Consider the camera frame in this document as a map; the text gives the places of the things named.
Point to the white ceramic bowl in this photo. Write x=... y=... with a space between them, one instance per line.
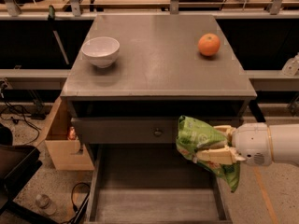
x=101 y=51

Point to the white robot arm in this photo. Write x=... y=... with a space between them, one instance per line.
x=284 y=143

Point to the top drawer with knob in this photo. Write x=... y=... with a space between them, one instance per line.
x=144 y=130

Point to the open middle drawer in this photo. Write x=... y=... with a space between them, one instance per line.
x=152 y=184

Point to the clear plastic bottle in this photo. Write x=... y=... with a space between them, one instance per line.
x=45 y=205

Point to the white bracket on rail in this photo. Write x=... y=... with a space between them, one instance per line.
x=291 y=67

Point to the green handled tool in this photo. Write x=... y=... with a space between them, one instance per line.
x=51 y=19

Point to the grey wooden drawer cabinet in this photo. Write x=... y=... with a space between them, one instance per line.
x=159 y=73

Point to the wooden crate on floor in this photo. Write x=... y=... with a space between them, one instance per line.
x=57 y=135

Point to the green rice chip bag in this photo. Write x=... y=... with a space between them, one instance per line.
x=194 y=133

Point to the orange fruit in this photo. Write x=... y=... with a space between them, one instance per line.
x=209 y=44

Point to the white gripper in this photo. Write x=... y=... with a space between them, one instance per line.
x=251 y=144

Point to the dark chair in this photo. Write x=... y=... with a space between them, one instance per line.
x=18 y=164

